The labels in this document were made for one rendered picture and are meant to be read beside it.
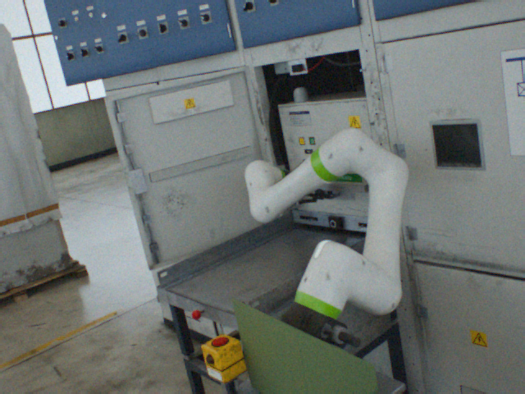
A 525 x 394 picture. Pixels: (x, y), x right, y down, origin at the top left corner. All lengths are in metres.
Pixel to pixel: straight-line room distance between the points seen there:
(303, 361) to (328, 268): 0.26
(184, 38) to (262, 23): 0.42
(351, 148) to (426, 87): 0.36
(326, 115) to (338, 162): 0.60
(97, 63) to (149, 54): 0.67
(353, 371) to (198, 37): 1.65
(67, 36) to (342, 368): 2.56
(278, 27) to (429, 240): 0.98
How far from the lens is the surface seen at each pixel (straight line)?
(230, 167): 2.58
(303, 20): 2.26
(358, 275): 1.55
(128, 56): 2.83
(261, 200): 2.02
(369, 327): 2.24
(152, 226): 2.52
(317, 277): 1.52
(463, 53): 1.88
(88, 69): 3.44
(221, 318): 2.00
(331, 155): 1.78
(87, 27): 3.41
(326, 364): 1.46
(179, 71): 3.00
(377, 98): 2.11
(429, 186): 2.05
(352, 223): 2.40
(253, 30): 2.47
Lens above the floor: 1.64
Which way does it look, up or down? 14 degrees down
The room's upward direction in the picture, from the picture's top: 12 degrees counter-clockwise
